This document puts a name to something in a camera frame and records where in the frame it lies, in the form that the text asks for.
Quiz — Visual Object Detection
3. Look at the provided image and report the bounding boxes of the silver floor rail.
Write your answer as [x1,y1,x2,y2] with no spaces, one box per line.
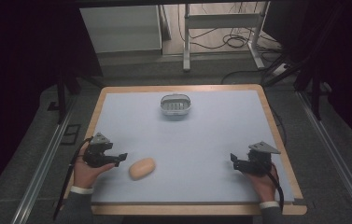
[9,102,78,224]
[296,91,352,224]

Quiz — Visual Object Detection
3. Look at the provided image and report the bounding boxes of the white cabinet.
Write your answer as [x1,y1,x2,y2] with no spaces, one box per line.
[79,5,163,54]

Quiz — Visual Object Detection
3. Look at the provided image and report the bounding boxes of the white power strip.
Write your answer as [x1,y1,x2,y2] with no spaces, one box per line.
[271,63,290,77]

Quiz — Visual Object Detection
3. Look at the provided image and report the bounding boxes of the person's right hand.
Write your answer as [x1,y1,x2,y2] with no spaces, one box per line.
[245,166,280,205]

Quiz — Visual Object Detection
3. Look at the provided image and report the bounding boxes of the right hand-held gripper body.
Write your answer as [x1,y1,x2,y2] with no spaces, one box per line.
[238,141,282,177]

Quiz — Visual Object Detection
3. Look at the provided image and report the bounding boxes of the black metal stand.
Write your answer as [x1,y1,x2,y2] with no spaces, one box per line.
[293,66,333,121]
[47,69,83,125]

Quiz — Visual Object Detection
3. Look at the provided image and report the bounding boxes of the person's left hand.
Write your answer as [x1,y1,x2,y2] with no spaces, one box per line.
[72,148,116,189]

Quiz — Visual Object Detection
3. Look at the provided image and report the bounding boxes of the coiled black floor cables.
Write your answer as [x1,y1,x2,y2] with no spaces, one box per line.
[176,3,282,54]

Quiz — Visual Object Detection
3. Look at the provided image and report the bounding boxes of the black floor bracket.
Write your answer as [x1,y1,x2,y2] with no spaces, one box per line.
[60,123,82,146]

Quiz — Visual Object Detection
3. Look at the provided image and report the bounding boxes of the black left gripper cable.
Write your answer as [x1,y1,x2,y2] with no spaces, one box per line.
[52,135,94,221]

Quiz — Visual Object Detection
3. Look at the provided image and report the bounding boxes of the light blue table mat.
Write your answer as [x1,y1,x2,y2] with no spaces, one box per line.
[91,90,296,205]

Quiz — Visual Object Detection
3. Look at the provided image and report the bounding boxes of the dark curtain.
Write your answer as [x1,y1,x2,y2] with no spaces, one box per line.
[261,0,352,153]
[0,0,103,206]

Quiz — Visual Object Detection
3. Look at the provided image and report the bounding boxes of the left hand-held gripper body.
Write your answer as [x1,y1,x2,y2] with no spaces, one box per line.
[82,132,120,169]

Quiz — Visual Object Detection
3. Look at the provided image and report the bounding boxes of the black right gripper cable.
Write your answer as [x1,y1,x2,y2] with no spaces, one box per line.
[266,162,286,213]

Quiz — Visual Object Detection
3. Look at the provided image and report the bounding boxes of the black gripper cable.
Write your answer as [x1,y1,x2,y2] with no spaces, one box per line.
[52,135,94,221]
[266,162,286,213]

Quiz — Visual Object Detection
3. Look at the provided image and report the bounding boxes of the black floor cable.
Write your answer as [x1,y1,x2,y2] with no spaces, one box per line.
[220,68,273,85]

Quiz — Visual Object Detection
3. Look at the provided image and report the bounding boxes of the white metal stand frame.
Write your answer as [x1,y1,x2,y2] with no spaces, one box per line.
[182,2,272,73]

